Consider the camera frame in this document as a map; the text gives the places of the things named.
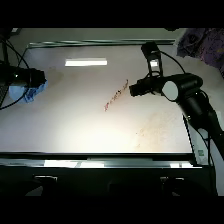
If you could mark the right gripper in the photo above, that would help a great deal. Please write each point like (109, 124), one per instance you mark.
(144, 87)

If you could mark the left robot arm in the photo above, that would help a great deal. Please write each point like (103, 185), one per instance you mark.
(20, 77)

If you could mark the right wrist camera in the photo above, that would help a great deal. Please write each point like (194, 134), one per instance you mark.
(152, 56)

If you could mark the heap of clothes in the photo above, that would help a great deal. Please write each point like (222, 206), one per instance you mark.
(204, 46)

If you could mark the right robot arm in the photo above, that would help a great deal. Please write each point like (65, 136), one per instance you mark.
(186, 89)

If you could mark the blue garment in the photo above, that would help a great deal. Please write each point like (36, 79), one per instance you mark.
(29, 92)

